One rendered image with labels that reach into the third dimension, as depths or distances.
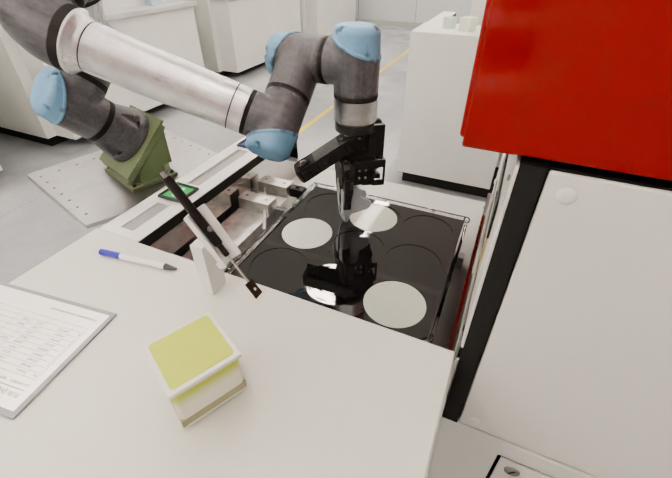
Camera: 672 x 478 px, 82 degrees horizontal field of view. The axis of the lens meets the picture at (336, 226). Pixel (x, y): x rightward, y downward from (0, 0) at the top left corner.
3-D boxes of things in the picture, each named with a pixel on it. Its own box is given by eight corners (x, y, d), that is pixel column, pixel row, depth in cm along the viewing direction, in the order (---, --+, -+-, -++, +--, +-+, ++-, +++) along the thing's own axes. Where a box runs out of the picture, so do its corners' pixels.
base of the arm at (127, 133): (104, 150, 112) (69, 133, 104) (132, 106, 112) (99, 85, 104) (126, 169, 104) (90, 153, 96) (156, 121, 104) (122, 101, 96)
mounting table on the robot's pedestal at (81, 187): (45, 211, 121) (25, 174, 114) (173, 161, 149) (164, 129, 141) (114, 275, 98) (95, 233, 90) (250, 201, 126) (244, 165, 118)
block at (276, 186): (294, 191, 94) (293, 180, 92) (287, 198, 92) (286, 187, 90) (266, 184, 97) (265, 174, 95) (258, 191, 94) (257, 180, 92)
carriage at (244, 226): (296, 200, 96) (296, 190, 95) (197, 299, 69) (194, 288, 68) (269, 193, 99) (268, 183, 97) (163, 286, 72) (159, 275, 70)
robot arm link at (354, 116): (338, 105, 62) (329, 90, 69) (338, 133, 65) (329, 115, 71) (383, 102, 63) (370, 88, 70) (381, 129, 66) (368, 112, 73)
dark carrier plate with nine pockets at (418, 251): (463, 222, 81) (464, 220, 81) (423, 349, 56) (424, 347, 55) (316, 188, 93) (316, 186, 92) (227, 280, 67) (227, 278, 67)
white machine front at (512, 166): (506, 171, 115) (550, 20, 91) (456, 422, 55) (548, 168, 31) (495, 169, 116) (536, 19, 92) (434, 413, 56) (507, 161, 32)
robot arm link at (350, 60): (341, 18, 64) (390, 22, 61) (340, 86, 70) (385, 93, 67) (319, 26, 58) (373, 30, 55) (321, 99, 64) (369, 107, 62)
